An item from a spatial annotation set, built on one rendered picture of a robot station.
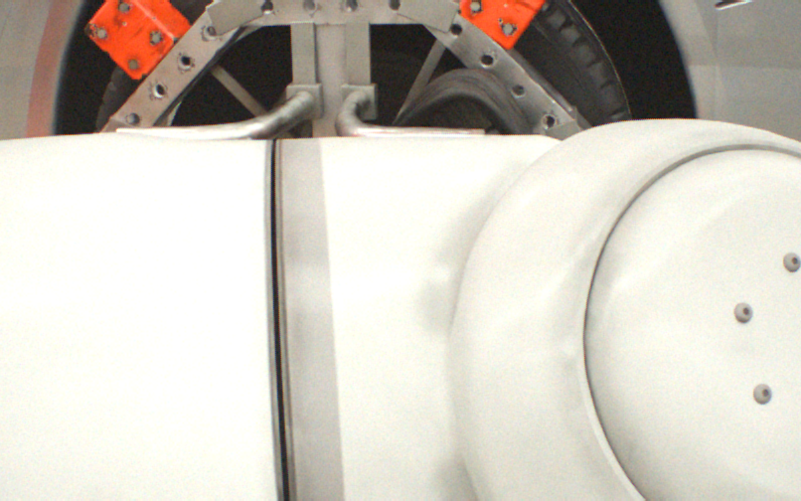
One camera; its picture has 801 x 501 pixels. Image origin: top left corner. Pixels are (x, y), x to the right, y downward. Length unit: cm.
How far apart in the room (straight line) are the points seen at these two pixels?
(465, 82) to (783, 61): 43
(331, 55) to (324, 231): 106
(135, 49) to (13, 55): 28
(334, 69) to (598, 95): 29
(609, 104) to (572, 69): 6
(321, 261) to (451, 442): 4
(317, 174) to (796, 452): 10
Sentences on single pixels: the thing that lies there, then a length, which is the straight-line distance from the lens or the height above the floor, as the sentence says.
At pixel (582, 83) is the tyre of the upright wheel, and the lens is 133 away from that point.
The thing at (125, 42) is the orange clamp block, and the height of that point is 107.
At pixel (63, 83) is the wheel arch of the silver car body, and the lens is 155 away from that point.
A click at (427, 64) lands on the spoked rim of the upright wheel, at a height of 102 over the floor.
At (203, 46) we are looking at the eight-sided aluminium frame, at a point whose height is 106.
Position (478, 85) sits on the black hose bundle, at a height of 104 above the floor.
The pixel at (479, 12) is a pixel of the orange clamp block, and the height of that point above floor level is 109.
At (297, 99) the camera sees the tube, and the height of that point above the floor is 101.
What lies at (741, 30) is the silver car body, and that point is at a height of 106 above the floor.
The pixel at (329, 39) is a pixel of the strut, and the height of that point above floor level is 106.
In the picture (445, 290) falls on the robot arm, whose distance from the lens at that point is 21.
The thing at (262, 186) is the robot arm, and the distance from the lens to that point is 23.
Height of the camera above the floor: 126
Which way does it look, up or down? 19 degrees down
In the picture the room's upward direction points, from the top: 1 degrees counter-clockwise
